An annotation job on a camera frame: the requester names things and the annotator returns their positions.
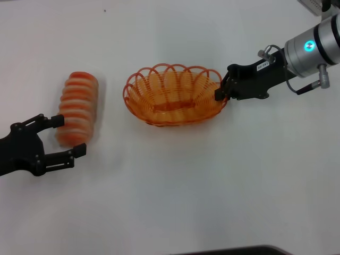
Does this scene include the silver elbow cable connector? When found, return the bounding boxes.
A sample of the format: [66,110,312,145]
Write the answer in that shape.
[318,63,332,89]

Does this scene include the white perforated device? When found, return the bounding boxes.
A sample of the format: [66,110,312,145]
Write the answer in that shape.
[299,0,326,16]

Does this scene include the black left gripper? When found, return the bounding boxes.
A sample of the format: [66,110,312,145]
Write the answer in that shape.
[0,113,88,177]

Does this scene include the orange wire oval basket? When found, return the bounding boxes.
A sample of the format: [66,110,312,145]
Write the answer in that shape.
[122,63,228,128]

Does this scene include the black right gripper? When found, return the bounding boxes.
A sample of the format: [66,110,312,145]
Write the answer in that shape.
[214,48,296,101]

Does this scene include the dark rounded object edge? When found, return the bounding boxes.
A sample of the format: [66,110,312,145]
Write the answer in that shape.
[169,244,290,255]

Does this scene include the silver gripper plug connector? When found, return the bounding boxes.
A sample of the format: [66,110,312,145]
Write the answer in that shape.
[258,44,285,64]

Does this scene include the orange striped bread loaf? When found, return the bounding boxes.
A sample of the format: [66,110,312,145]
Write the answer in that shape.
[55,71,100,147]

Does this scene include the grey right arm cable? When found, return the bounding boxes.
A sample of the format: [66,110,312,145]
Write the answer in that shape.
[286,75,324,96]

